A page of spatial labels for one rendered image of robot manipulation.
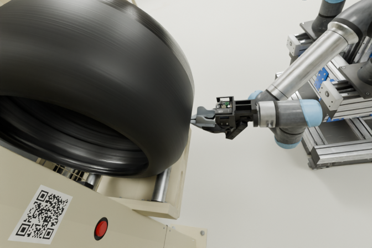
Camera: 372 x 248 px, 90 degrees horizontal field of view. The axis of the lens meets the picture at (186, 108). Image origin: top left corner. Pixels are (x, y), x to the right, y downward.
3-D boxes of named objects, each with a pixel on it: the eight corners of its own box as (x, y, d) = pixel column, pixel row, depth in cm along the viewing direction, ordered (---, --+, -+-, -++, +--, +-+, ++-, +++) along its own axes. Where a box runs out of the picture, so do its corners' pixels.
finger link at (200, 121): (184, 111, 58) (213, 109, 55) (189, 122, 62) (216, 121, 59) (182, 119, 56) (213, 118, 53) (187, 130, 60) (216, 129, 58)
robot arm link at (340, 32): (365, -28, 51) (238, 99, 68) (412, -21, 44) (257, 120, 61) (367, 0, 59) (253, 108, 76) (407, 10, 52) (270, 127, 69)
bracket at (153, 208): (177, 220, 59) (168, 213, 51) (77, 207, 70) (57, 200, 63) (179, 208, 61) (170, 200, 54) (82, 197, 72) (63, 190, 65)
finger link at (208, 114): (185, 103, 60) (214, 102, 57) (190, 114, 64) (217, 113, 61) (184, 111, 58) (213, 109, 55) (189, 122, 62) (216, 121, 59)
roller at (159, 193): (146, 203, 58) (155, 207, 61) (158, 204, 56) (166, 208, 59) (169, 114, 79) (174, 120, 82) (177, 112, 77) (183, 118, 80)
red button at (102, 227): (104, 237, 43) (96, 236, 41) (97, 236, 43) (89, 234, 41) (109, 222, 45) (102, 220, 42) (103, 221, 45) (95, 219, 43)
